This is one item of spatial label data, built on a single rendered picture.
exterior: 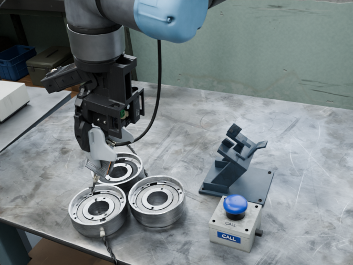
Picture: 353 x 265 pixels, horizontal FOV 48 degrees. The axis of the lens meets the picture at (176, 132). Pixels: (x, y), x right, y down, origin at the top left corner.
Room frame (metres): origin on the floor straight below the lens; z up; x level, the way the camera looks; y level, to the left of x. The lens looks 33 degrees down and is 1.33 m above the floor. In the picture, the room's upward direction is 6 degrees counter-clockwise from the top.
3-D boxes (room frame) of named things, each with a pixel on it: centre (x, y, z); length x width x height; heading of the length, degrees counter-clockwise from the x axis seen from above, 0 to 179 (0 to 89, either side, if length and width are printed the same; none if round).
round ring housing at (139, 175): (0.64, 0.13, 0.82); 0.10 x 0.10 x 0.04
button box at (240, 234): (0.47, -0.09, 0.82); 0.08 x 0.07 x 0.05; 61
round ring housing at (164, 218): (0.55, 0.05, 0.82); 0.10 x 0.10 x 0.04
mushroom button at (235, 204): (0.47, -0.08, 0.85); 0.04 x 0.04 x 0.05
